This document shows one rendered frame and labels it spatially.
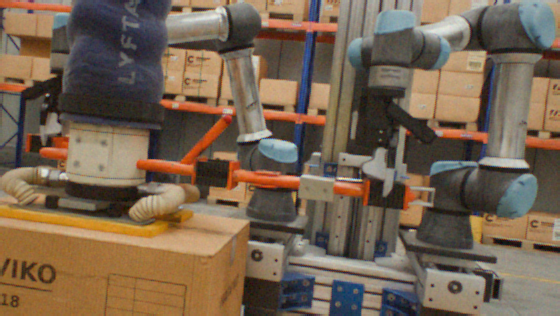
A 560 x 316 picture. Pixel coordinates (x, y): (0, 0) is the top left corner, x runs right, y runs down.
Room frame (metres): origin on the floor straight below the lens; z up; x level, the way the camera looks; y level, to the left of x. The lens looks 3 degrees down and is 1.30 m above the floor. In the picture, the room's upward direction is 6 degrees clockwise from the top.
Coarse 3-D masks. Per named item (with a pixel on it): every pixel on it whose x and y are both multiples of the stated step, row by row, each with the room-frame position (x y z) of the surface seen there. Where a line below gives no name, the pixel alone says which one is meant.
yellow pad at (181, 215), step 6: (60, 198) 1.24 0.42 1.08; (126, 210) 1.19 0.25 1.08; (180, 210) 1.24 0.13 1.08; (186, 210) 1.25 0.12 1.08; (192, 210) 1.26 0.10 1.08; (156, 216) 1.18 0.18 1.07; (162, 216) 1.18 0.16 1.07; (168, 216) 1.18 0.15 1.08; (174, 216) 1.17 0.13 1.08; (180, 216) 1.17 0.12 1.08; (186, 216) 1.21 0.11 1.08; (192, 216) 1.25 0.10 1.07; (180, 222) 1.17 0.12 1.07
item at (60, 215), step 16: (0, 208) 1.04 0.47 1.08; (16, 208) 1.05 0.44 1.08; (32, 208) 1.05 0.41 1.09; (48, 208) 1.06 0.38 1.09; (64, 208) 1.08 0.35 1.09; (112, 208) 1.04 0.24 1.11; (64, 224) 1.02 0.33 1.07; (80, 224) 1.01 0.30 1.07; (96, 224) 1.00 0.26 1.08; (112, 224) 1.00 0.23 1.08; (128, 224) 1.01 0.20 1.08; (144, 224) 1.01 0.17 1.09; (160, 224) 1.04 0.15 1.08
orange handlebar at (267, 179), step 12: (48, 156) 1.15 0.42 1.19; (60, 156) 1.15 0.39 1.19; (144, 168) 1.11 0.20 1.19; (156, 168) 1.10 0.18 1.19; (168, 168) 1.10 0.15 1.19; (180, 168) 1.09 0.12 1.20; (192, 168) 1.09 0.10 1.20; (240, 180) 1.07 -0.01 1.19; (252, 180) 1.07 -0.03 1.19; (264, 180) 1.06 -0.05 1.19; (276, 180) 1.06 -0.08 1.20; (288, 180) 1.05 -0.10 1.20; (336, 192) 1.04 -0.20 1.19; (348, 192) 1.03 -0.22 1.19; (360, 192) 1.03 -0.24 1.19
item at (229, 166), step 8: (200, 160) 1.07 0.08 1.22; (208, 160) 1.16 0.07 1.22; (216, 160) 1.15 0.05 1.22; (224, 160) 1.15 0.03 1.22; (200, 168) 1.07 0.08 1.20; (208, 168) 1.06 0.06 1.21; (216, 168) 1.06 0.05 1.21; (224, 168) 1.06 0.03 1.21; (232, 168) 1.07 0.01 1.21; (200, 176) 1.07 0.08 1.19; (208, 176) 1.07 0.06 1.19; (216, 176) 1.07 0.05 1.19; (224, 176) 1.07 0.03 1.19; (232, 176) 1.07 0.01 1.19; (192, 184) 1.08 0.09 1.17; (200, 184) 1.07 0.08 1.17; (208, 184) 1.06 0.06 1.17; (216, 184) 1.06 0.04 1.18; (224, 184) 1.06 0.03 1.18; (232, 184) 1.08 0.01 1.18
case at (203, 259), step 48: (0, 240) 0.98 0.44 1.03; (48, 240) 0.96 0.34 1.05; (96, 240) 0.95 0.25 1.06; (144, 240) 0.96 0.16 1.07; (192, 240) 1.00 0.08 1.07; (240, 240) 1.18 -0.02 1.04; (0, 288) 0.98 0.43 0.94; (48, 288) 0.96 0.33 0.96; (96, 288) 0.94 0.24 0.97; (144, 288) 0.93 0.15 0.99; (192, 288) 0.91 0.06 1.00; (240, 288) 1.25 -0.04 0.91
